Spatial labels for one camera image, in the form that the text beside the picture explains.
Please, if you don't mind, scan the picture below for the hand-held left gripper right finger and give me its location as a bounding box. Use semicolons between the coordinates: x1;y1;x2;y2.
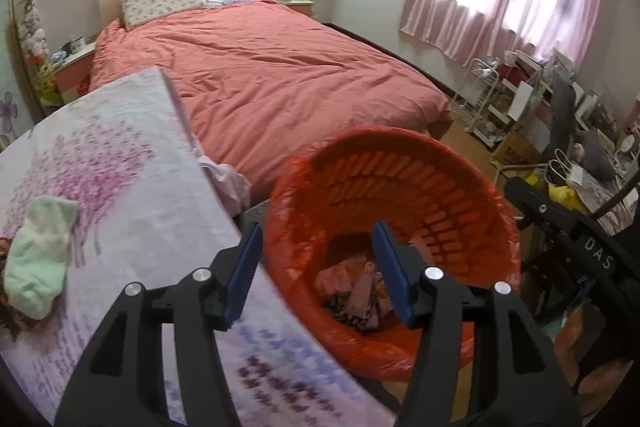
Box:
371;220;583;427

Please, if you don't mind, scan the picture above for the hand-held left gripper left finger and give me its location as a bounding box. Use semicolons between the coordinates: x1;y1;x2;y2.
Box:
54;223;264;427

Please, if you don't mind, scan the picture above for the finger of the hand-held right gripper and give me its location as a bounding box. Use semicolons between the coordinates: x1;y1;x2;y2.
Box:
504;178;577;234

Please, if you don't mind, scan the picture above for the heap of wrappers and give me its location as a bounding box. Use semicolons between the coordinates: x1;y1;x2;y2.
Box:
315;252;402;334

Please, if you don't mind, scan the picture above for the orange laundry basket red liner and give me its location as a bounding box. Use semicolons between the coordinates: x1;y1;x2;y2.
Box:
262;127;524;384

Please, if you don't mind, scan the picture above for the light green sock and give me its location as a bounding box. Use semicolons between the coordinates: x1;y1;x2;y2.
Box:
2;196;80;321

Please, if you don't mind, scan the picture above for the white shelf cart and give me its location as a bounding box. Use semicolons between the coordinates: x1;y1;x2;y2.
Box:
486;67;542;154

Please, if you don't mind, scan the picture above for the bed with salmon duvet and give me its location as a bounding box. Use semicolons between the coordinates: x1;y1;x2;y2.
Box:
89;0;456;204

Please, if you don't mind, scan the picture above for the pink nightstand with mug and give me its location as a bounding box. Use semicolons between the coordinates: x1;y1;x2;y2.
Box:
52;43;97;100

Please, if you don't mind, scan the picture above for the pink nightstand with book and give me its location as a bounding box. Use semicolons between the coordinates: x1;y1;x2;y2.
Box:
272;0;315;18

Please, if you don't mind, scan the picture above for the yellow green plush toy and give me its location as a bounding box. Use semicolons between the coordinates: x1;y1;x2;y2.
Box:
35;59;64;106

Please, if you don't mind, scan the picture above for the wardrobe with purple flower print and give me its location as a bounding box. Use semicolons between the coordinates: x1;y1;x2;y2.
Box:
0;0;37;154

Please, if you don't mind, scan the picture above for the clear tube of plush toys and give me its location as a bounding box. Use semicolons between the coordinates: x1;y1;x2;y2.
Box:
17;0;49;58

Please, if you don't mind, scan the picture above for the white bag with rope handles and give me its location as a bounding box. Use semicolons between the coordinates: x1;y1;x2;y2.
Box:
545;149;587;188

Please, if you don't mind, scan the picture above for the white wire rack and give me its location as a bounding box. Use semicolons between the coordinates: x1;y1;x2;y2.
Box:
452;57;501;142

